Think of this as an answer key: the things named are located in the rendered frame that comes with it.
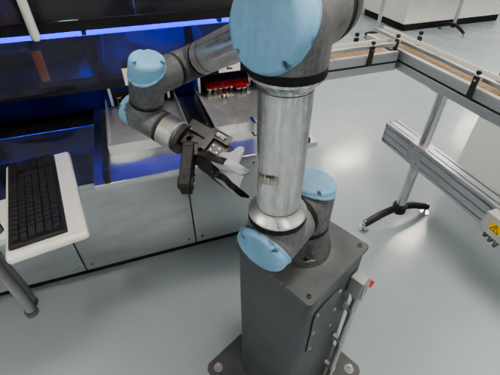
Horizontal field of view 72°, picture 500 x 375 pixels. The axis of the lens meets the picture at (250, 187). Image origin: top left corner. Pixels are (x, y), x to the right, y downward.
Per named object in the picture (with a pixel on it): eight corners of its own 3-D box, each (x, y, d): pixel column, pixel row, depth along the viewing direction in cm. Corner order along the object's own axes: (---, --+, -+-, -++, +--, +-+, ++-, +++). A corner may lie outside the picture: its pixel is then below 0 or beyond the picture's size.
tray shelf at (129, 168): (94, 114, 131) (93, 109, 130) (265, 88, 149) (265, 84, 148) (95, 191, 97) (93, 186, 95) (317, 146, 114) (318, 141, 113)
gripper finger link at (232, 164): (255, 144, 67) (225, 140, 74) (239, 167, 65) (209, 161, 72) (263, 155, 69) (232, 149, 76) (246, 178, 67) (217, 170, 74)
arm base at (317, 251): (341, 245, 91) (349, 219, 85) (306, 278, 83) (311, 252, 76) (297, 216, 99) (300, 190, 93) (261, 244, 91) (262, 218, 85)
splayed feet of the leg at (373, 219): (354, 226, 204) (359, 209, 195) (422, 207, 217) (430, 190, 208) (362, 236, 198) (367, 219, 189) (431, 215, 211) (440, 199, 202)
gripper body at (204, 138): (235, 138, 74) (190, 112, 77) (213, 169, 72) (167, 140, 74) (236, 154, 82) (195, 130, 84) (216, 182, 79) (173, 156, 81)
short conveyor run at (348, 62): (266, 91, 151) (268, 55, 141) (254, 77, 163) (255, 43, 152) (396, 71, 169) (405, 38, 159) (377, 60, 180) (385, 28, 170)
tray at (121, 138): (107, 107, 131) (104, 99, 129) (175, 97, 138) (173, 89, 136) (110, 155, 107) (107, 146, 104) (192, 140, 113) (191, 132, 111)
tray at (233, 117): (194, 94, 140) (193, 86, 138) (254, 85, 146) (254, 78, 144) (216, 136, 115) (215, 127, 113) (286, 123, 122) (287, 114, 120)
